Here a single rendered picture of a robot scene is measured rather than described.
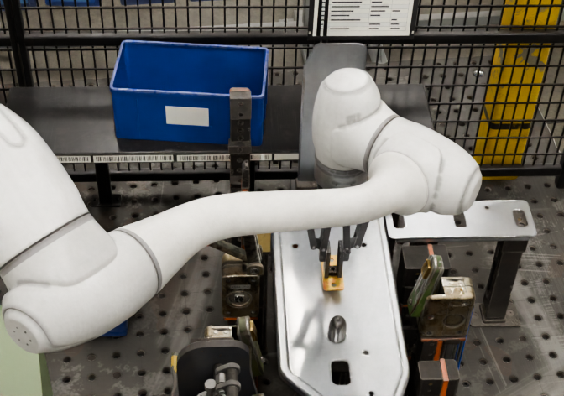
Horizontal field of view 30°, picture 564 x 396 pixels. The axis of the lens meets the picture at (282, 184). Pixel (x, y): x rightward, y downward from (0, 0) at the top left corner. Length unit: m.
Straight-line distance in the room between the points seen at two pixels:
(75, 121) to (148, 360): 0.52
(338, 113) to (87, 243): 0.49
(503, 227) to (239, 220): 0.78
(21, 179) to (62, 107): 1.01
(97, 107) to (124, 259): 0.98
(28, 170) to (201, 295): 1.08
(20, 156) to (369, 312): 0.83
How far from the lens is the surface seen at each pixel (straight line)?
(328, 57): 1.92
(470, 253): 2.45
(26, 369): 1.96
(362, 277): 1.95
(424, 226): 2.06
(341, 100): 1.59
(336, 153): 1.64
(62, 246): 1.26
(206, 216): 1.41
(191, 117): 2.11
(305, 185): 2.11
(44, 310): 1.25
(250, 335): 1.73
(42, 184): 1.27
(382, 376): 1.81
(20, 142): 1.29
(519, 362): 2.26
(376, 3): 2.20
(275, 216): 1.44
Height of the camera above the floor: 2.45
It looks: 44 degrees down
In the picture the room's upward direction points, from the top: 2 degrees clockwise
